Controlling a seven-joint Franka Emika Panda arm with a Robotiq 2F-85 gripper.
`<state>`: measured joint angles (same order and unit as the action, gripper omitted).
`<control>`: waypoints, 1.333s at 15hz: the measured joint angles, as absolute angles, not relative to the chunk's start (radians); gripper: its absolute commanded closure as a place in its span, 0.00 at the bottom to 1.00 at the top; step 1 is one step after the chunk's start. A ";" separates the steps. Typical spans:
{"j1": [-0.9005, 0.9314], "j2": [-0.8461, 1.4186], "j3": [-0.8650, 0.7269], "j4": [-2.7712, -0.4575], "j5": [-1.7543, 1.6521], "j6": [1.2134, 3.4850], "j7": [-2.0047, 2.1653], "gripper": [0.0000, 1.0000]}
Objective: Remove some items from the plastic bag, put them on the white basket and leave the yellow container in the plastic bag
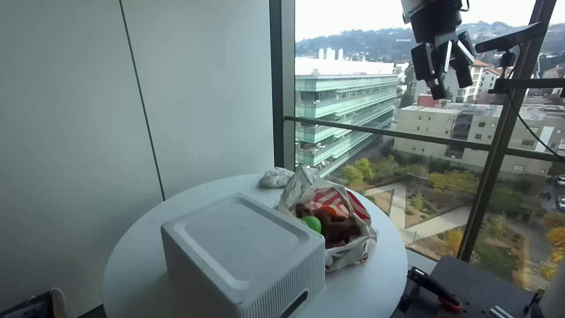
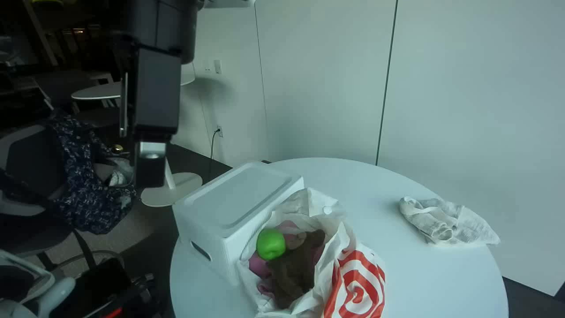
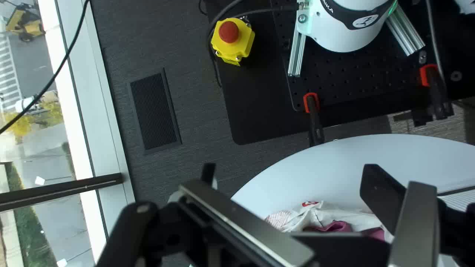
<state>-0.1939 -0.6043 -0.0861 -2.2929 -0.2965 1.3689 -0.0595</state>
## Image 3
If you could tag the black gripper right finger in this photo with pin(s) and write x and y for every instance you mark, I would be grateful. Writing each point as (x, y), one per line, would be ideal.
(411, 214)

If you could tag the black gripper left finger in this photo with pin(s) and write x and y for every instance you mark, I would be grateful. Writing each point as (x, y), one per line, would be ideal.
(250, 235)

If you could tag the white red plastic bag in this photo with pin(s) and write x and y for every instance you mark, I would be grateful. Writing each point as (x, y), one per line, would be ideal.
(316, 214)

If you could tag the pink cloth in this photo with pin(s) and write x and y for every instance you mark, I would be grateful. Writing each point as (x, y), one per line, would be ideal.
(345, 227)

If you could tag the right orange black clamp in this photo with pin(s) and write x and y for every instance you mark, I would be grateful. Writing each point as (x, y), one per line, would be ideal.
(433, 80)

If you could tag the orange black clamp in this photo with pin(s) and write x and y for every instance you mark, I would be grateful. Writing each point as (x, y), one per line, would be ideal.
(311, 101)
(433, 80)

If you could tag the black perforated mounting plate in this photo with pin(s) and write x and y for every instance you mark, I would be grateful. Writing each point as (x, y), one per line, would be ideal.
(265, 103)

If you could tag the left orange black clamp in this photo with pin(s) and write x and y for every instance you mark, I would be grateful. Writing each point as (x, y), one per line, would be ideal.
(311, 101)

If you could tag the dark floor vent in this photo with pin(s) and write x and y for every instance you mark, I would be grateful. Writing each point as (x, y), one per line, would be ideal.
(155, 111)

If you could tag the yellow emergency stop button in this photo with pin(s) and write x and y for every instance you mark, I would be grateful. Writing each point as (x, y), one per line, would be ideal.
(232, 40)

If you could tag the dark window rail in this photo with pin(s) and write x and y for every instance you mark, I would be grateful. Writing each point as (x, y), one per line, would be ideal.
(34, 196)

